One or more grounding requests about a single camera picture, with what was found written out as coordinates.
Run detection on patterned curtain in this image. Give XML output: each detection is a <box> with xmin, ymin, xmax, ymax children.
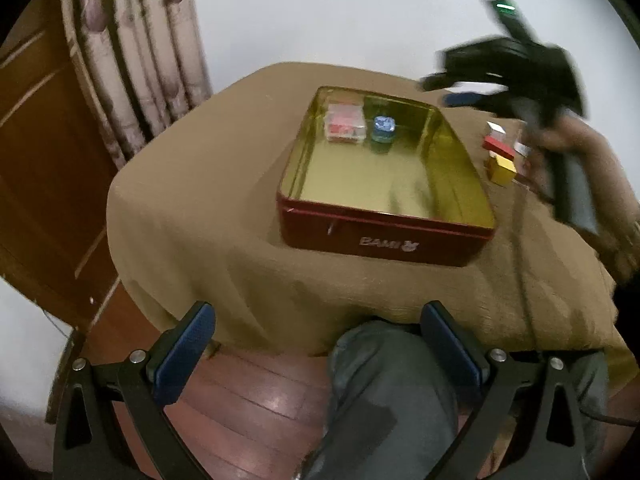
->
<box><xmin>61</xmin><ymin>0</ymin><xmax>212</xmax><ymax>168</ymax></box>

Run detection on person right hand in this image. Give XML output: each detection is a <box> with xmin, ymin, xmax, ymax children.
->
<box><xmin>522</xmin><ymin>113</ymin><xmax>639</xmax><ymax>259</ymax></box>

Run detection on grey trouser leg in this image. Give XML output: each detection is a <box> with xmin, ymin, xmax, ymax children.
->
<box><xmin>300</xmin><ymin>321</ymin><xmax>608</xmax><ymax>479</ymax></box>

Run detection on brown tablecloth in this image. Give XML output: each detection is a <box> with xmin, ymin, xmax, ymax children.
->
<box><xmin>106</xmin><ymin>63</ymin><xmax>638</xmax><ymax>389</ymax></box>

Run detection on black cable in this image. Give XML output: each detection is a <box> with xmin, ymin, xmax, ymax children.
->
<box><xmin>508</xmin><ymin>184</ymin><xmax>640</xmax><ymax>428</ymax></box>

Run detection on red rectangular block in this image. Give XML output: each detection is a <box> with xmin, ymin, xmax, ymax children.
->
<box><xmin>483</xmin><ymin>136</ymin><xmax>515</xmax><ymax>160</ymax></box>

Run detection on clear box red contents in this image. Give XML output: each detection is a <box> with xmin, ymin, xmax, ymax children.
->
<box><xmin>323</xmin><ymin>103</ymin><xmax>367</xmax><ymax>143</ymax></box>

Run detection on white cube block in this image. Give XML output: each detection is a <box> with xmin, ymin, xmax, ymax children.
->
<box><xmin>486</xmin><ymin>122</ymin><xmax>506</xmax><ymax>139</ymax></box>

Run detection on red gold tin box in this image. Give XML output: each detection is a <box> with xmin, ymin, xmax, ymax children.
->
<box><xmin>277</xmin><ymin>87</ymin><xmax>497</xmax><ymax>266</ymax></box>

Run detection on brown wooden door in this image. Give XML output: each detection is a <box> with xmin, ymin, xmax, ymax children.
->
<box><xmin>1</xmin><ymin>0</ymin><xmax>117</xmax><ymax>333</ymax></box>

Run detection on yellow block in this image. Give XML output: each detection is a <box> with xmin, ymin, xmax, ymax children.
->
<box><xmin>486</xmin><ymin>155</ymin><xmax>518</xmax><ymax>186</ymax></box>

